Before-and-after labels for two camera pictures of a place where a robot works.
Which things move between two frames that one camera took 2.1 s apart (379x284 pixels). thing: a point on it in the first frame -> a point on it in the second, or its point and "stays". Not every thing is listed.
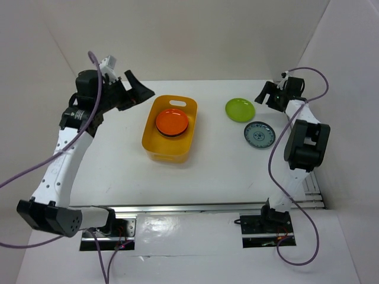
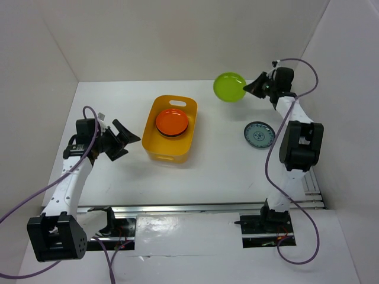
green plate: x=240 y=110 -> x=228 y=87
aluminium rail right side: x=313 y=195 stays
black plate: x=167 y=135 stays
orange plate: x=172 y=121 stays
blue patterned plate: x=259 y=134 stays
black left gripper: x=138 y=93 -> x=119 y=142
